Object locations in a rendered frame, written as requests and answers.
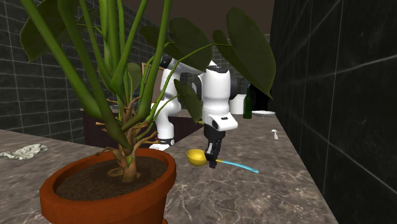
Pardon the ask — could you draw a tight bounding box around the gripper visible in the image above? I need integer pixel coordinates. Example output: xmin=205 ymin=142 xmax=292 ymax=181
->
xmin=203 ymin=123 xmax=226 ymax=169

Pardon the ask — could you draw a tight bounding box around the yellow ladle with blue handle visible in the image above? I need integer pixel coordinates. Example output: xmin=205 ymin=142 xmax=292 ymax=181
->
xmin=186 ymin=148 xmax=260 ymax=174

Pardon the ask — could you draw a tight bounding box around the white round container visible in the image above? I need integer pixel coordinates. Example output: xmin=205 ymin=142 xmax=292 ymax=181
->
xmin=228 ymin=94 xmax=247 ymax=115

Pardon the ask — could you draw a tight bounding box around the dark green bottle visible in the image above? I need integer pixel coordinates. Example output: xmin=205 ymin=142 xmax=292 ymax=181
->
xmin=242 ymin=87 xmax=253 ymax=120

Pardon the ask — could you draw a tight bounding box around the white plate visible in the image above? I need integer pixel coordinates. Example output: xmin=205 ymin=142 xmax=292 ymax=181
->
xmin=251 ymin=109 xmax=277 ymax=118

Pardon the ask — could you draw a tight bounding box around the black tall block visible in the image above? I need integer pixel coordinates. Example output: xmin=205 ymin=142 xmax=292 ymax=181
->
xmin=249 ymin=83 xmax=271 ymax=113

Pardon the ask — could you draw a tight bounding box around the potted plant in terracotta pot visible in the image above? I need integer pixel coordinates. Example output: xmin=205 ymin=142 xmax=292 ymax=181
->
xmin=19 ymin=0 xmax=277 ymax=224

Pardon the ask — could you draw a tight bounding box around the dark brown cabinet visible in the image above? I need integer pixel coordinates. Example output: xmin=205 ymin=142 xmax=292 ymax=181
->
xmin=83 ymin=109 xmax=204 ymax=147

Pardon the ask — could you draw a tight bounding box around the crumpled white cloth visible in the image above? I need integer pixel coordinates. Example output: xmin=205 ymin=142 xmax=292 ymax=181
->
xmin=0 ymin=143 xmax=49 ymax=161

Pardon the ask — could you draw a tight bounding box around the wooden framed wall picture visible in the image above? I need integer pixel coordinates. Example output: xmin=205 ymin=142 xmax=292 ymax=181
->
xmin=141 ymin=62 xmax=166 ymax=104

